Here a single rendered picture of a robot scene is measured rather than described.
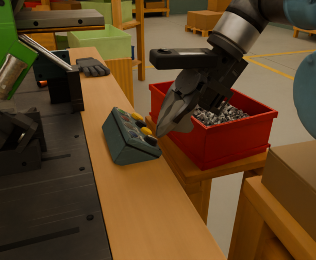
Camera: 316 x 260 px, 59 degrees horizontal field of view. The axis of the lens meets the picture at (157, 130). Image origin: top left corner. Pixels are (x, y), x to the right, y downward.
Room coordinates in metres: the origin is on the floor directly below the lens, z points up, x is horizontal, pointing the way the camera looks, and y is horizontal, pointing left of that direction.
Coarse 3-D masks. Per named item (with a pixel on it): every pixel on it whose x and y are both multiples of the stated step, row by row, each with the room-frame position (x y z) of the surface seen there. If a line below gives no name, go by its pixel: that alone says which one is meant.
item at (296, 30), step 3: (294, 27) 6.29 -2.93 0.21; (294, 30) 6.32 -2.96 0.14; (297, 30) 6.28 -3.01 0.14; (303, 30) 6.05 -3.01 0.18; (306, 30) 5.97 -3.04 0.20; (309, 30) 5.90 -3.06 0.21; (312, 30) 5.83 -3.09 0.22; (315, 30) 5.76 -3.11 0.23; (294, 33) 6.31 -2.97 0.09; (297, 33) 6.28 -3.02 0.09; (309, 33) 6.46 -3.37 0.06; (312, 33) 5.81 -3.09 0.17; (315, 33) 5.74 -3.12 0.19; (294, 36) 6.29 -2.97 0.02; (297, 36) 6.29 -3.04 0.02
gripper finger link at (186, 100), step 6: (198, 84) 0.47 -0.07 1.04; (186, 96) 0.46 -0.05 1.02; (192, 96) 0.45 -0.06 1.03; (186, 102) 0.45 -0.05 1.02; (192, 102) 0.45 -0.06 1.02; (180, 108) 0.45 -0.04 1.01; (186, 108) 0.44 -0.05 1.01; (192, 108) 0.45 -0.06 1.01; (180, 114) 0.45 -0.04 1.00; (186, 114) 0.45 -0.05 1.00; (174, 120) 0.45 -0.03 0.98
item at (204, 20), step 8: (208, 0) 7.29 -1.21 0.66; (216, 0) 7.01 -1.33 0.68; (224, 0) 7.04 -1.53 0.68; (208, 8) 7.26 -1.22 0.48; (216, 8) 6.98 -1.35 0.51; (224, 8) 7.05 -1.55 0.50; (192, 16) 6.82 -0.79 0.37; (200, 16) 6.53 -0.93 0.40; (208, 16) 6.36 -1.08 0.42; (216, 16) 6.46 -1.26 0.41; (192, 24) 6.80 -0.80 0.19; (200, 24) 6.52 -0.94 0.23; (208, 24) 6.37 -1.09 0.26; (200, 32) 6.72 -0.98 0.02; (208, 32) 6.80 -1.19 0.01
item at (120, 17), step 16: (32, 0) 4.09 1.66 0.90; (48, 0) 3.68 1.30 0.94; (96, 0) 3.60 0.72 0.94; (112, 0) 3.12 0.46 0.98; (128, 0) 3.55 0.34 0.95; (112, 16) 3.13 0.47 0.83; (128, 16) 3.46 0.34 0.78; (64, 48) 3.61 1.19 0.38; (144, 48) 3.52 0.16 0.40; (144, 64) 3.51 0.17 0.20
